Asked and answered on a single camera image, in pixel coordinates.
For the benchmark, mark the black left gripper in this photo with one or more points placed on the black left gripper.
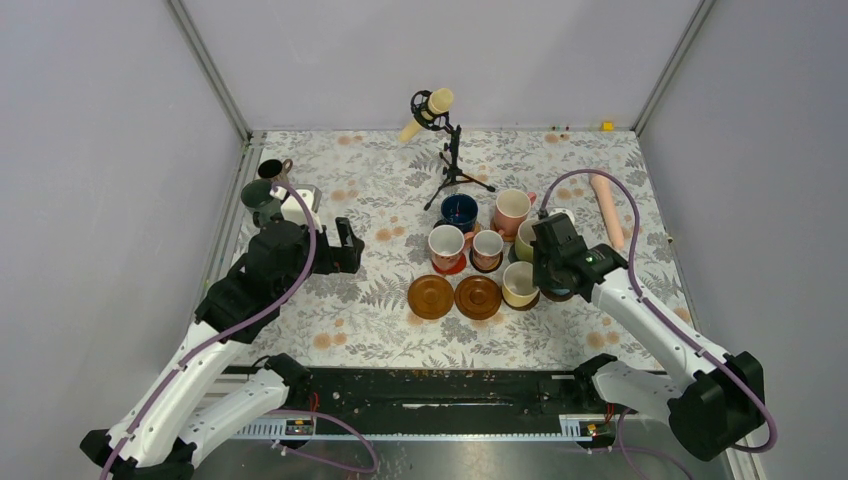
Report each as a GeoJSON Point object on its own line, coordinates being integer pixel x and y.
{"type": "Point", "coordinates": [344, 258]}

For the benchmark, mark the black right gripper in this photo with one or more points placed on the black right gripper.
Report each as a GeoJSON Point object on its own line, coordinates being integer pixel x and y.
{"type": "Point", "coordinates": [538, 276]}

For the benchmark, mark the light green mug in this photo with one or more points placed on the light green mug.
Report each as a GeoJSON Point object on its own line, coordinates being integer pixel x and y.
{"type": "Point", "coordinates": [523, 241]}

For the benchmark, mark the yellow mug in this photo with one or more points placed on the yellow mug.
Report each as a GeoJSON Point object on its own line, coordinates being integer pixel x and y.
{"type": "Point", "coordinates": [518, 286]}

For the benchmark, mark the orange black face coaster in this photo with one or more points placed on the orange black face coaster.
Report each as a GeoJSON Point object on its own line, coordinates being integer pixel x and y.
{"type": "Point", "coordinates": [485, 263]}

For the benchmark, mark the small pink mug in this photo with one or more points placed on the small pink mug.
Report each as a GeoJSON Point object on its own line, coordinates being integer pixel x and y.
{"type": "Point", "coordinates": [487, 242]}

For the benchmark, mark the brown wooden knob lid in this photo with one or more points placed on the brown wooden knob lid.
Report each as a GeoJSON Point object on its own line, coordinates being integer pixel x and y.
{"type": "Point", "coordinates": [478, 297]}

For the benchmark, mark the dark green mug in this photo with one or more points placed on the dark green mug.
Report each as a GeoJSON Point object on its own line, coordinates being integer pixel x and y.
{"type": "Point", "coordinates": [257, 198]}

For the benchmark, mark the red round coaster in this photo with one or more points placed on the red round coaster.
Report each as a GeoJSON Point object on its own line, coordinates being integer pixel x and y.
{"type": "Point", "coordinates": [459, 266]}

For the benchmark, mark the black mug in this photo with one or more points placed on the black mug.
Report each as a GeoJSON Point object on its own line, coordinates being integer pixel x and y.
{"type": "Point", "coordinates": [275, 170]}

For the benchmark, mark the brown wooden coaster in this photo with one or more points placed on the brown wooden coaster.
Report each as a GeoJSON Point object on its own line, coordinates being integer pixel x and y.
{"type": "Point", "coordinates": [430, 297]}

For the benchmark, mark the dark blue mug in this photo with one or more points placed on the dark blue mug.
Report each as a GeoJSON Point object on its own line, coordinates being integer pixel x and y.
{"type": "Point", "coordinates": [459, 210]}

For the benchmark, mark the salmon mug with handle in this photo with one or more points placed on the salmon mug with handle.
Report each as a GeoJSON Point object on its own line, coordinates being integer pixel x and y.
{"type": "Point", "coordinates": [446, 244]}

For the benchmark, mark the dark brown coaster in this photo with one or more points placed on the dark brown coaster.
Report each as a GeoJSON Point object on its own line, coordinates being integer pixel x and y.
{"type": "Point", "coordinates": [557, 298]}
{"type": "Point", "coordinates": [526, 307]}

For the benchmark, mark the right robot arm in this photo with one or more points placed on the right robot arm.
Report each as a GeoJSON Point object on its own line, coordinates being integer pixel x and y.
{"type": "Point", "coordinates": [709, 398]}

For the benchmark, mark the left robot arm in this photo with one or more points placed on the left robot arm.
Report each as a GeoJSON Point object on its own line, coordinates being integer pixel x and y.
{"type": "Point", "coordinates": [166, 435]}

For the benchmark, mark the pink cylindrical roller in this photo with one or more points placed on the pink cylindrical roller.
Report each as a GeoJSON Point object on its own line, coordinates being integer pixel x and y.
{"type": "Point", "coordinates": [602, 189]}

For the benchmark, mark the floral table mat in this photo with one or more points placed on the floral table mat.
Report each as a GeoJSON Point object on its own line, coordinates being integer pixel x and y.
{"type": "Point", "coordinates": [381, 185]}

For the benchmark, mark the black microphone tripod stand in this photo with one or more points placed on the black microphone tripod stand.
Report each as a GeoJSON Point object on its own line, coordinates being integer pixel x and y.
{"type": "Point", "coordinates": [454, 175]}

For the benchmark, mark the cream microphone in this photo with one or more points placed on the cream microphone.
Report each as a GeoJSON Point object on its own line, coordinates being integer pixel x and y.
{"type": "Point", "coordinates": [430, 111]}

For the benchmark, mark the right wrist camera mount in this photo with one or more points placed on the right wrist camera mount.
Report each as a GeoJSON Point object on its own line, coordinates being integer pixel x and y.
{"type": "Point", "coordinates": [560, 210]}

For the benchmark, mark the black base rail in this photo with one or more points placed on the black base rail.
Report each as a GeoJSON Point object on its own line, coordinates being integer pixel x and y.
{"type": "Point", "coordinates": [451, 402]}

